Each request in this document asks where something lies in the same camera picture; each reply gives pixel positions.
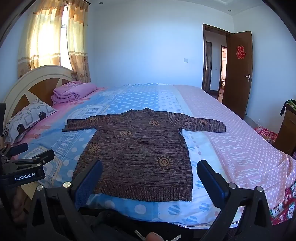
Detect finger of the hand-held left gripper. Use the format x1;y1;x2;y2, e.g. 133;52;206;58
3;149;55;172
1;142;29;158

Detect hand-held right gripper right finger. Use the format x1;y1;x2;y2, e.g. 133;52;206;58
196;159;272;241

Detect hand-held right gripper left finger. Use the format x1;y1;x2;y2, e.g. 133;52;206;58
25;159;103;241

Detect brown knit sweater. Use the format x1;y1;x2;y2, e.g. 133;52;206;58
62;108;226;202

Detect person's right hand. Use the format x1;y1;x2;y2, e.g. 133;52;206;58
146;232;165;241

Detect grey patterned pillow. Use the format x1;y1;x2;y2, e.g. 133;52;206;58
4;98;58;144

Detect cream wooden headboard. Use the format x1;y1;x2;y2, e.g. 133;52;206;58
3;65;77;139

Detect red cloth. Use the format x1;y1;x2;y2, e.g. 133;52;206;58
254;126;278;142

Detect folded pink blanket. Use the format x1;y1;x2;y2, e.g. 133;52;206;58
51;81;97;105

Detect red printed blanket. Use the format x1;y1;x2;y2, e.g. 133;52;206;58
269;181;296;226

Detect wooden cabinet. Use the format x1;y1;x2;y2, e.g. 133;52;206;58
275;103;296;156

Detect wide yellow curtain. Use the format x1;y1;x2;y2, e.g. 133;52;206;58
17;0;65;78

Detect brown wooden door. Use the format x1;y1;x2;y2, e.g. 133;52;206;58
221;31;253;120

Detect blue pink dotted bedsheet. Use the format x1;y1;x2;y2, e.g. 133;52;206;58
9;83;296;229

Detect dark green cloth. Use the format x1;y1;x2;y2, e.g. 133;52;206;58
280;99;296;116

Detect narrow yellow curtain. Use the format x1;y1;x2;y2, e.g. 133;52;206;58
66;0;91;83

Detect window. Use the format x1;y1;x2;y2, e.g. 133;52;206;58
60;5;70;67

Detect brown door frame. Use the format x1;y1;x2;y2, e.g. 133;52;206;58
202;23;232;94

